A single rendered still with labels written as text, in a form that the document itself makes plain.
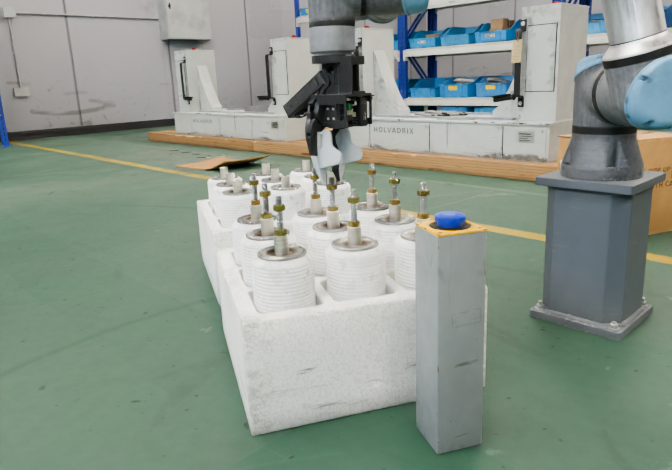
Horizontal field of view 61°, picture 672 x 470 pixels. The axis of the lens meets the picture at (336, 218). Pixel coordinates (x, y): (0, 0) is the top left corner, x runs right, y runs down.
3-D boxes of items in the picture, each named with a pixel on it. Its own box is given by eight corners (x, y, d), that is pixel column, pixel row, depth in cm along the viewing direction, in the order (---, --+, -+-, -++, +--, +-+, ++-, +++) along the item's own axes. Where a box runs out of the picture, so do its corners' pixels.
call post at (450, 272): (458, 417, 86) (461, 219, 79) (483, 444, 80) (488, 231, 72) (415, 426, 84) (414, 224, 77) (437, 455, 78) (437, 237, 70)
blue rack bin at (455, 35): (464, 47, 641) (464, 27, 636) (494, 44, 615) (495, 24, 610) (438, 46, 607) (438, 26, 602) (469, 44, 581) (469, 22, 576)
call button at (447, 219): (456, 223, 77) (456, 209, 77) (471, 230, 73) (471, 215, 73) (429, 227, 76) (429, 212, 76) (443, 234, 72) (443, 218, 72)
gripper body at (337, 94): (345, 132, 90) (342, 53, 87) (305, 131, 95) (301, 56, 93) (373, 128, 96) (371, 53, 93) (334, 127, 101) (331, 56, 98)
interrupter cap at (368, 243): (388, 244, 90) (388, 240, 90) (355, 256, 85) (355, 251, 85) (354, 237, 95) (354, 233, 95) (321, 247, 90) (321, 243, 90)
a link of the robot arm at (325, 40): (299, 28, 92) (331, 30, 98) (300, 58, 93) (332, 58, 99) (334, 24, 87) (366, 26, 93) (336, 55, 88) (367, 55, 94)
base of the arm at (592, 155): (579, 166, 124) (582, 120, 122) (654, 172, 113) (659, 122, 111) (546, 176, 114) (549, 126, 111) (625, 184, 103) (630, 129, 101)
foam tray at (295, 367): (394, 303, 131) (393, 227, 126) (485, 387, 94) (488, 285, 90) (223, 330, 120) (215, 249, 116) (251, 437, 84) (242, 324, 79)
